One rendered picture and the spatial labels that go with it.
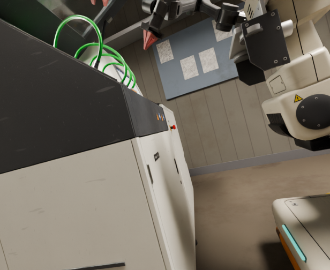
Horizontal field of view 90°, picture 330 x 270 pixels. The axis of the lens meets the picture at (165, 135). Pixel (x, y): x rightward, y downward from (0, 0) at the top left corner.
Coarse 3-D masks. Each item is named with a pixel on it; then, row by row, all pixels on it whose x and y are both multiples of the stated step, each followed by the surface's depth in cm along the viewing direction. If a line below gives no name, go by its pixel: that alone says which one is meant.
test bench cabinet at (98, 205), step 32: (64, 160) 52; (96, 160) 50; (128, 160) 48; (0, 192) 56; (32, 192) 54; (64, 192) 52; (96, 192) 51; (128, 192) 49; (0, 224) 57; (32, 224) 55; (64, 224) 53; (96, 224) 51; (128, 224) 50; (160, 224) 48; (32, 256) 56; (64, 256) 54; (96, 256) 52; (128, 256) 50; (160, 256) 49
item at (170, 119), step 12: (96, 48) 121; (84, 60) 123; (108, 60) 129; (108, 72) 121; (168, 120) 128; (180, 144) 168; (180, 156) 140; (180, 168) 121; (192, 192) 166; (192, 204) 140; (192, 216) 121
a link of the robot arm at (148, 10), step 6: (144, 0) 76; (150, 0) 75; (168, 0) 74; (174, 0) 75; (144, 6) 77; (150, 6) 75; (168, 6) 76; (150, 12) 77; (168, 12) 77; (168, 18) 79
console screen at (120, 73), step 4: (112, 64) 134; (116, 68) 138; (120, 72) 143; (120, 76) 137; (128, 76) 166; (128, 80) 156; (132, 80) 175; (124, 84) 136; (132, 84) 165; (136, 88) 172
